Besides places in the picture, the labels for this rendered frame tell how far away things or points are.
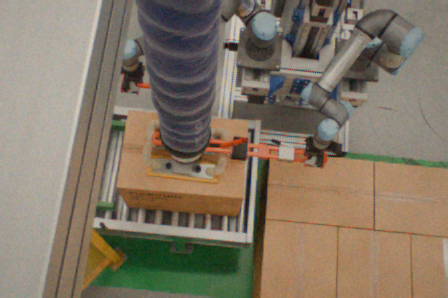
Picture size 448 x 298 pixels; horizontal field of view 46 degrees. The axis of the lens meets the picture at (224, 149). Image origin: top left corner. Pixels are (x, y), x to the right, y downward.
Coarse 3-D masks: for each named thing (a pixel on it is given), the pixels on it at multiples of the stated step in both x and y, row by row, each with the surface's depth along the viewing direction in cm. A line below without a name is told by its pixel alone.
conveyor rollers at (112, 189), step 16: (112, 176) 291; (112, 192) 288; (128, 208) 286; (144, 208) 286; (240, 208) 289; (160, 224) 284; (176, 224) 284; (192, 224) 284; (208, 224) 285; (224, 224) 285; (240, 224) 285
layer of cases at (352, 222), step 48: (288, 192) 293; (336, 192) 295; (384, 192) 296; (432, 192) 298; (288, 240) 284; (336, 240) 286; (384, 240) 287; (432, 240) 288; (288, 288) 276; (336, 288) 278; (384, 288) 278; (432, 288) 280
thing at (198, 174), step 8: (160, 160) 251; (168, 160) 251; (152, 168) 250; (168, 168) 248; (192, 168) 250; (200, 168) 248; (160, 176) 249; (168, 176) 249; (176, 176) 249; (184, 176) 249; (192, 176) 249; (200, 176) 249; (208, 176) 249; (216, 176) 250
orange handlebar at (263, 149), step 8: (152, 136) 243; (160, 144) 242; (256, 144) 244; (264, 144) 244; (224, 152) 242; (256, 152) 243; (264, 152) 242; (296, 152) 244; (296, 160) 242; (304, 160) 242
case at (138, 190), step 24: (144, 120) 260; (216, 120) 262; (240, 120) 263; (144, 144) 256; (120, 168) 251; (144, 168) 252; (240, 168) 254; (120, 192) 256; (144, 192) 253; (168, 192) 249; (192, 192) 249; (216, 192) 249; (240, 192) 250
